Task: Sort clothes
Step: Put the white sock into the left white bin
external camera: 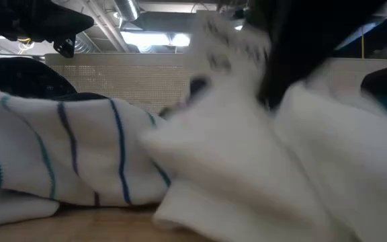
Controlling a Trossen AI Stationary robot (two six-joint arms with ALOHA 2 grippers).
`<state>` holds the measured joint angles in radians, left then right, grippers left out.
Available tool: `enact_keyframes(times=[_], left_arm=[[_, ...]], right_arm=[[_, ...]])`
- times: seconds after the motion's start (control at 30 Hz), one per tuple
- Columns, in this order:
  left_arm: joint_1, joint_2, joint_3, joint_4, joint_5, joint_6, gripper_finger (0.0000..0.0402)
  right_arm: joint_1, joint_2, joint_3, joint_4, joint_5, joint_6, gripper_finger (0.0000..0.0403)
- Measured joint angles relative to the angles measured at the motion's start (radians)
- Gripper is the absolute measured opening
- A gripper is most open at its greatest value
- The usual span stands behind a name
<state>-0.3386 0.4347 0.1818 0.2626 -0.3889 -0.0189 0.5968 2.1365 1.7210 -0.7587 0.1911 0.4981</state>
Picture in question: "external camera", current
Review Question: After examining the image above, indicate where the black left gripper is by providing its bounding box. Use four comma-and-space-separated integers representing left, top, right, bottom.
0, 0, 95, 58

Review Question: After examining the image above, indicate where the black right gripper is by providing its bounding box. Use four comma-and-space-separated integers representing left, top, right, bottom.
246, 0, 387, 109

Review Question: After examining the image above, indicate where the navy dotted garment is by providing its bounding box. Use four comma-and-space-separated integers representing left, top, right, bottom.
0, 56, 109, 102

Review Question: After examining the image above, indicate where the white sock with black print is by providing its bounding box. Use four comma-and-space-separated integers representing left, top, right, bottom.
159, 9, 273, 118

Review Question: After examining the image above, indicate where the plain white garment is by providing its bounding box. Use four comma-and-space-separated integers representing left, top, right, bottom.
139, 79, 387, 242

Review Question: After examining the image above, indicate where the white sock with blue stripes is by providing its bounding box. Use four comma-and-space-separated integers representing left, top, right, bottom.
0, 82, 173, 229

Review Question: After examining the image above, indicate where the white perforated plastic bin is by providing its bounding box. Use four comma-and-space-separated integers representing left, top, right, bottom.
44, 52, 194, 114
309, 57, 387, 102

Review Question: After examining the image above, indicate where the silver ventilation duct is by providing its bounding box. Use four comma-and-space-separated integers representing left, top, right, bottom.
112, 0, 141, 22

